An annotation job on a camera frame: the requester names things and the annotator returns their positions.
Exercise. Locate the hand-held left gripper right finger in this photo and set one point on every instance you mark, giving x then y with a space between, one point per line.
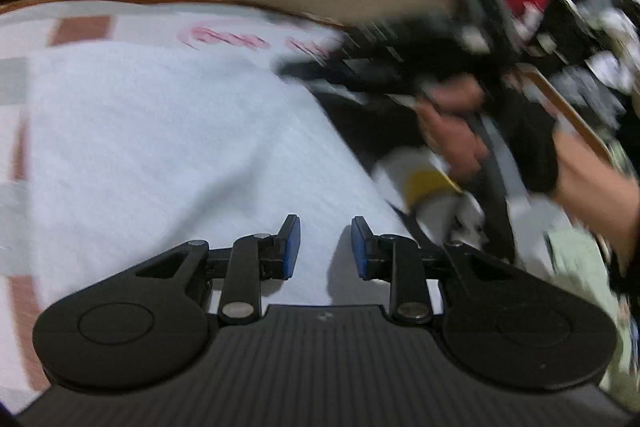
358 249

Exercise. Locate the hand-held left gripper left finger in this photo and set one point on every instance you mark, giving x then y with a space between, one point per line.
292 249

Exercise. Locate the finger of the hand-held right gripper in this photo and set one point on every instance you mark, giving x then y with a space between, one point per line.
315 67

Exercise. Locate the black garment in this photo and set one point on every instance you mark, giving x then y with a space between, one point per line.
370 127

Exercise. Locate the white t-shirt with dark print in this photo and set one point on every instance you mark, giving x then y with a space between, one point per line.
175 147

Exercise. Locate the person's right forearm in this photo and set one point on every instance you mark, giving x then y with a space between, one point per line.
600 192

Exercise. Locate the person's right hand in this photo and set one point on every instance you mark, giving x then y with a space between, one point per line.
457 127

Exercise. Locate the white garment with yellow band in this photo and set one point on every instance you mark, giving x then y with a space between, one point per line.
430 187

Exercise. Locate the black white patterned clothing pile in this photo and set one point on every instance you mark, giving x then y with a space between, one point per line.
595 37

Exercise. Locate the checked rug with brown border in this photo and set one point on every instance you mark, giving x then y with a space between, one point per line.
80 29

